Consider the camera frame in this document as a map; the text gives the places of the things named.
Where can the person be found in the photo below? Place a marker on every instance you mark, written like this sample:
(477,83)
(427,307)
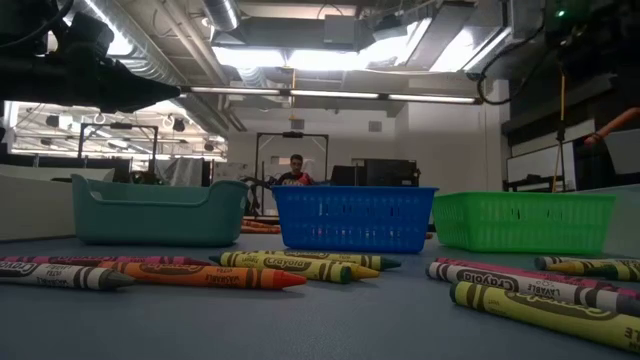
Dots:
(296,167)

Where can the whiteboard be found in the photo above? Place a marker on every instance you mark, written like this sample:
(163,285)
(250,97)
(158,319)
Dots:
(540,162)

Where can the white plastic bin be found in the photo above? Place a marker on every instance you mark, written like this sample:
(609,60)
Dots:
(35,210)

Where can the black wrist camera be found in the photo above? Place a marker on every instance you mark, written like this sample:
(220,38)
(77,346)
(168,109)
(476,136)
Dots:
(87,32)

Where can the person's forearm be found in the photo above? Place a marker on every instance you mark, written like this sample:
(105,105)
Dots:
(615,122)

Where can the yellow crayon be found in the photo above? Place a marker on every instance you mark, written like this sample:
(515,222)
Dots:
(365,271)
(590,268)

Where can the blue slotted plastic basket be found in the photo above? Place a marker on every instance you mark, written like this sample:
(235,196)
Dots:
(350,190)

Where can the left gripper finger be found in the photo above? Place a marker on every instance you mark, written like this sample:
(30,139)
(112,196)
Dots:
(145,91)
(122,108)

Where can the green slotted plastic basket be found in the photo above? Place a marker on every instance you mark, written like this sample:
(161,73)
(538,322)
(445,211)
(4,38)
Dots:
(520,197)

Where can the orange crayon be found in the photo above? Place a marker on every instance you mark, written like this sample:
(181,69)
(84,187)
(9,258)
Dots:
(200,275)
(260,225)
(260,230)

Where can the grey crayon white wrapper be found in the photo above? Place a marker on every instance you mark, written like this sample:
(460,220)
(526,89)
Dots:
(60,275)
(550,262)
(500,280)

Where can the grey cloth cover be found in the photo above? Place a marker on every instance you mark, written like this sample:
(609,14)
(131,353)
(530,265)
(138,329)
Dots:
(180,172)

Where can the black computer monitors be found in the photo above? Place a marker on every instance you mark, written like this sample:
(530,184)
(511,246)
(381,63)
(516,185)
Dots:
(385,174)

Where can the black metal frame stand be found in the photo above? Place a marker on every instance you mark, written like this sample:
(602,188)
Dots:
(120,125)
(292,134)

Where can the teal plastic bin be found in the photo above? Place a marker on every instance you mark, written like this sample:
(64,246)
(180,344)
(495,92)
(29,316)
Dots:
(160,225)

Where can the clear plastic bin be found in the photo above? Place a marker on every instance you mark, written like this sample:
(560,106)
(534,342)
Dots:
(627,220)

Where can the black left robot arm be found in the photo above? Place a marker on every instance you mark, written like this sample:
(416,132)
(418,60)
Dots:
(20,25)

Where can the pink crayon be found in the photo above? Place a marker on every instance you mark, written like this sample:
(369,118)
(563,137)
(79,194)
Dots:
(550,276)
(100,260)

